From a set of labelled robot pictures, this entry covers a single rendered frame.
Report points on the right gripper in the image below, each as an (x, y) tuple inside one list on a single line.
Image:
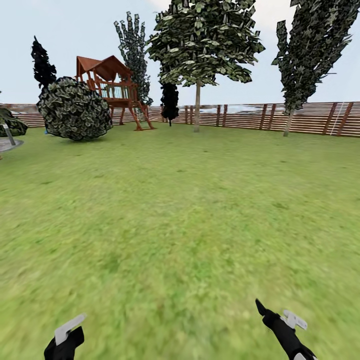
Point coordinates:
[(275, 323)]

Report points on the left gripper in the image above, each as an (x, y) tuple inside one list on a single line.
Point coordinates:
[(75, 338)]

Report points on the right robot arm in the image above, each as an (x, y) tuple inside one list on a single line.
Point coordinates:
[(284, 329)]

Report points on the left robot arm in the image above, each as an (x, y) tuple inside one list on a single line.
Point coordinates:
[(66, 340)]

